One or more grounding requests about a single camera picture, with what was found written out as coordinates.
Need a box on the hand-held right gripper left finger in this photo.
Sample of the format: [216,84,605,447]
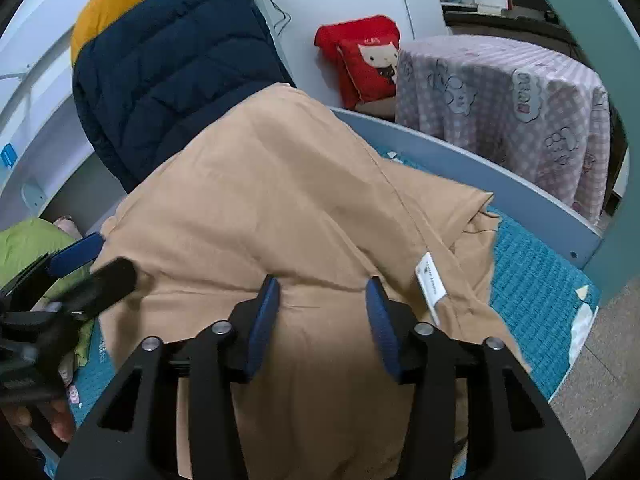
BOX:
[55,275,281,480]

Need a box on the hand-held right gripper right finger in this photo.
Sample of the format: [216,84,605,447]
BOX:
[365,276,586,480]

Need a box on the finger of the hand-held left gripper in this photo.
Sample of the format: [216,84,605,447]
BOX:
[65,257,138,321]
[47,234,107,278]

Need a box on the tan button-up jacket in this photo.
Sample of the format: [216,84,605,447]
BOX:
[92,82,531,480]

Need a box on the person's left hand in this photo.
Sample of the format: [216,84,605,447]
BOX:
[10,395,77,458]

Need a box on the pink quilt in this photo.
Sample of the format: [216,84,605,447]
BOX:
[52,216,83,241]

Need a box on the green quilt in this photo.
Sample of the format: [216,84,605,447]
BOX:
[0,217,96,366]

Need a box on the teal quilted mattress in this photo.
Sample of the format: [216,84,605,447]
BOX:
[42,145,601,478]

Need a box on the yellow and navy puffer jacket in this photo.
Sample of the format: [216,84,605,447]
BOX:
[70,0,296,193]

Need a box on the red cartoon cushion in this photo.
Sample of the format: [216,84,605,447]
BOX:
[314,15,401,111]

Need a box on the dark desk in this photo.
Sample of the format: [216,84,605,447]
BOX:
[442,2,586,56]

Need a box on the lilac wall shelf unit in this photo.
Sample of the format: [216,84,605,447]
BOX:
[0,0,121,231]

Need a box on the mint green bed frame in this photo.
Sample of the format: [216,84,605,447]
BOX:
[330,0,640,308]

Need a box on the black cable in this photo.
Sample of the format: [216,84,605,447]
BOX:
[250,0,291,36]

